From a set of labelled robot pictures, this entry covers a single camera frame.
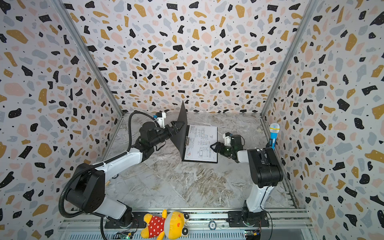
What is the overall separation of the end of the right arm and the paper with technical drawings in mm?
34

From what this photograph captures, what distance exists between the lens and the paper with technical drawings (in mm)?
994

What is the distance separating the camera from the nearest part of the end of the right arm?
78cm
